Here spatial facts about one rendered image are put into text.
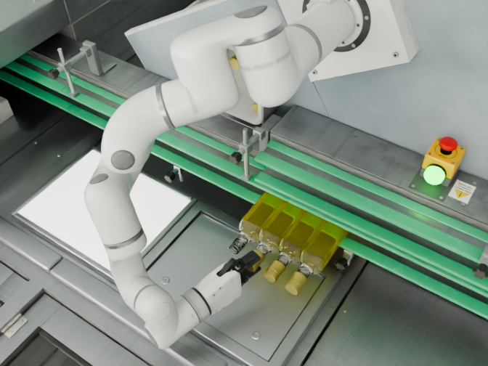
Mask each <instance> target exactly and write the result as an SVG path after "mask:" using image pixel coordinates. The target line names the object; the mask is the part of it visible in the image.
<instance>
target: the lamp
mask: <svg viewBox="0 0 488 366"><path fill-rule="evenodd" d="M446 175H447V172H446V171H445V169H444V168H443V167H442V166H440V165H439V164H435V163H432V164H430V165H428V167H427V168H426V170H425V172H424V178H425V180H426V181H427V182H428V183H429V184H433V185H436V184H441V183H442V181H443V180H444V178H445V177H446Z"/></svg>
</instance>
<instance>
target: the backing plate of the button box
mask: <svg viewBox="0 0 488 366"><path fill-rule="evenodd" d="M421 168H422V166H421V167H420V169H419V171H418V172H417V174H416V175H415V177H414V178H413V180H412V181H411V183H410V185H409V186H408V188H410V189H411V190H414V191H417V192H419V193H422V194H424V195H427V196H429V197H430V198H433V199H435V200H438V201H441V202H444V201H445V199H446V197H447V196H448V194H449V192H450V190H451V189H452V187H453V185H454V183H455V182H456V180H457V178H458V177H459V175H460V173H461V170H458V171H457V173H456V175H455V177H454V178H453V180H452V182H451V183H450V185H449V186H448V187H446V186H444V185H442V184H436V185H433V184H429V183H428V182H427V181H426V180H425V178H424V177H422V176H420V170H421Z"/></svg>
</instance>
